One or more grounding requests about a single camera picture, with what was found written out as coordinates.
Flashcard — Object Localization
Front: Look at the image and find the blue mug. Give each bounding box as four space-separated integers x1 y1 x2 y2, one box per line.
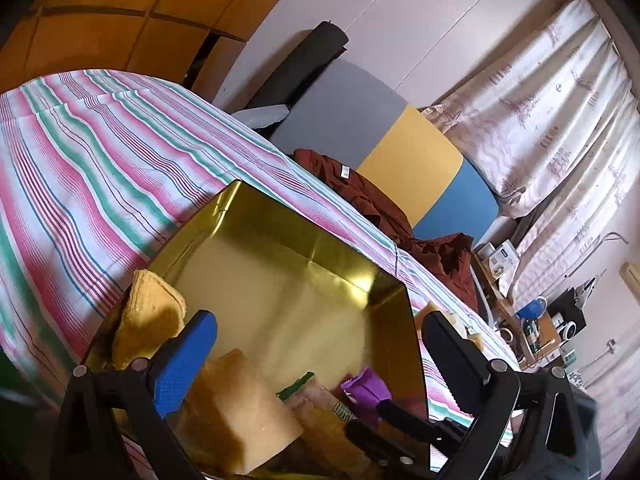
515 296 548 321

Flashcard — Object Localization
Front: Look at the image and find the wooden wardrobe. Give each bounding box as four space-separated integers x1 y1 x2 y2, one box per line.
1 0 280 98

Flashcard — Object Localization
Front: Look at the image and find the grey yellow blue cushion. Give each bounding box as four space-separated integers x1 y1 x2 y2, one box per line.
270 60 498 240

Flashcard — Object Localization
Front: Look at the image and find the white product box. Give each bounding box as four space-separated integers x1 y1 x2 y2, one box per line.
487 240 520 280

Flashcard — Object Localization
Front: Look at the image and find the large tan sponge block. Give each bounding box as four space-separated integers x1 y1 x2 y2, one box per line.
174 349 303 476

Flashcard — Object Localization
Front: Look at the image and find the green beige printed carton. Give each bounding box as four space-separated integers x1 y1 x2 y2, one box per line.
277 372 381 479

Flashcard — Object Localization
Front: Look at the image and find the beige patterned curtain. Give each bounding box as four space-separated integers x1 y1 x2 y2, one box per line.
423 0 639 309

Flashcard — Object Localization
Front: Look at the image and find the black rolled mat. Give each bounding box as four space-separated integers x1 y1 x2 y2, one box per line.
246 21 349 108

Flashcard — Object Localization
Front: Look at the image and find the striped pink green bedsheet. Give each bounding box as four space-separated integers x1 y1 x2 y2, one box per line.
1 70 515 408

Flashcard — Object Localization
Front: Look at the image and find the wooden side shelf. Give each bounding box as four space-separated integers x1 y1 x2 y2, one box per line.
471 252 563 372

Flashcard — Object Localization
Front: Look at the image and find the tan sponge cube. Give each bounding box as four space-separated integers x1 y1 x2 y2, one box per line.
413 301 458 332

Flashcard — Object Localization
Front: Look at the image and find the gold metal tin box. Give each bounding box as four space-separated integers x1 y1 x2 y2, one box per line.
79 179 429 480

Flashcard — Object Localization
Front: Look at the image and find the purple cloth item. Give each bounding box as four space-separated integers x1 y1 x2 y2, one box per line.
340 367 392 426

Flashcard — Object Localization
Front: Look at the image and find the dark red garment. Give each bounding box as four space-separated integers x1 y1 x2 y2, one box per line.
291 148 478 312

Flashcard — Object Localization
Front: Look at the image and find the white grey pillow edge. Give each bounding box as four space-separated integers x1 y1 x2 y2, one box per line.
232 104 290 130

